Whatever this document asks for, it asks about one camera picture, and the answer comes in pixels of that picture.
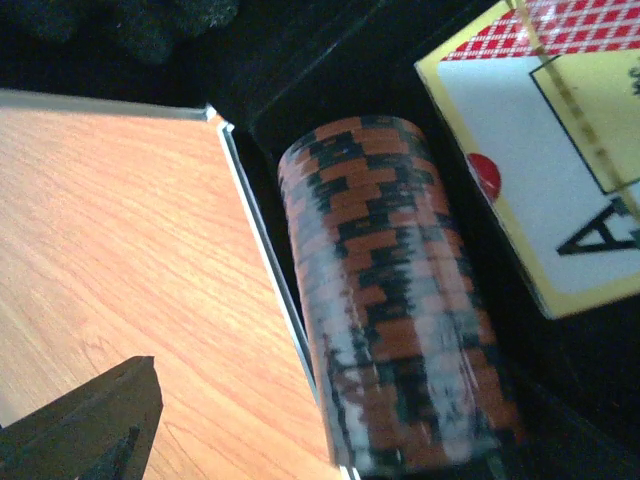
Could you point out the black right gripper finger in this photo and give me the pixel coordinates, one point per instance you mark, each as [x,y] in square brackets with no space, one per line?
[103,429]

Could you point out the aluminium poker case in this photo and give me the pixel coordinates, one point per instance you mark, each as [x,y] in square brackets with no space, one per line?
[281,68]

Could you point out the playing card deck box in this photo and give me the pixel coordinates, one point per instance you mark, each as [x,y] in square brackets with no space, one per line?
[542,98]

